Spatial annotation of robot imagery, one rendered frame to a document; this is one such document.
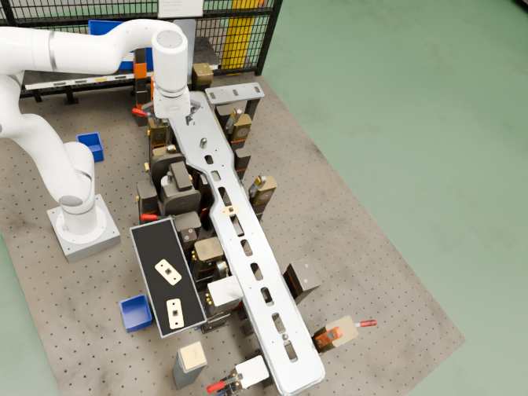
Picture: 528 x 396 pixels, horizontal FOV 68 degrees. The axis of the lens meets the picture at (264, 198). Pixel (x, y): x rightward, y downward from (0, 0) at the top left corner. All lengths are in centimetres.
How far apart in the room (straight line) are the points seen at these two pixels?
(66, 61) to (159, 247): 61
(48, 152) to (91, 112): 98
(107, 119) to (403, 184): 235
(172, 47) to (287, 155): 134
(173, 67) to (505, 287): 304
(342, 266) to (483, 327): 152
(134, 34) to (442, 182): 306
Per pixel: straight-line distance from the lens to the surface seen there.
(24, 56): 106
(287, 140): 228
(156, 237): 133
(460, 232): 351
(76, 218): 163
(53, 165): 135
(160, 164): 148
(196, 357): 122
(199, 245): 141
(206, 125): 183
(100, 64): 103
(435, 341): 210
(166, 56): 100
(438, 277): 318
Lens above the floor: 236
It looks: 56 degrees down
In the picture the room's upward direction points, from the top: 24 degrees clockwise
